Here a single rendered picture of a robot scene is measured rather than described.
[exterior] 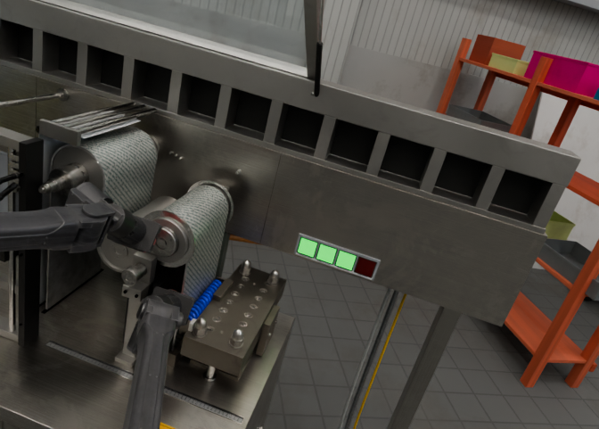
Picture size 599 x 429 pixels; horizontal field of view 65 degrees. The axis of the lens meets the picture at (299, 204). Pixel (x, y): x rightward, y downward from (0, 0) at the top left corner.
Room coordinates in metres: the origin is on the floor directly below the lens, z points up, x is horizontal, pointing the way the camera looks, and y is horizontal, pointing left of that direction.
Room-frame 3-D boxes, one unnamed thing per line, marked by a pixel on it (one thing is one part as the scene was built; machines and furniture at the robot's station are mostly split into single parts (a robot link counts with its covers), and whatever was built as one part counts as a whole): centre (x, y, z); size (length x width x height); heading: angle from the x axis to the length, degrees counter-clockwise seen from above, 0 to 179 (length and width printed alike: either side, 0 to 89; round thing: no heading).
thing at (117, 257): (1.11, 0.39, 1.18); 0.26 x 0.12 x 0.12; 172
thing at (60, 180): (0.92, 0.55, 1.34); 0.06 x 0.03 x 0.03; 172
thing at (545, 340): (3.48, -1.57, 0.97); 2.21 x 0.57 x 1.95; 16
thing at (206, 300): (1.08, 0.19, 1.03); 0.21 x 0.04 x 0.03; 172
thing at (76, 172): (0.98, 0.54, 1.34); 0.06 x 0.06 x 0.06; 82
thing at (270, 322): (1.10, -0.01, 0.97); 0.10 x 0.03 x 0.11; 172
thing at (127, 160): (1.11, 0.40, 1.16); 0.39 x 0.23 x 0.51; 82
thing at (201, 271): (1.08, 0.21, 1.11); 0.23 x 0.01 x 0.18; 172
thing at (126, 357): (0.93, 0.33, 1.05); 0.06 x 0.05 x 0.31; 172
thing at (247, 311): (1.10, 0.09, 1.00); 0.40 x 0.16 x 0.06; 172
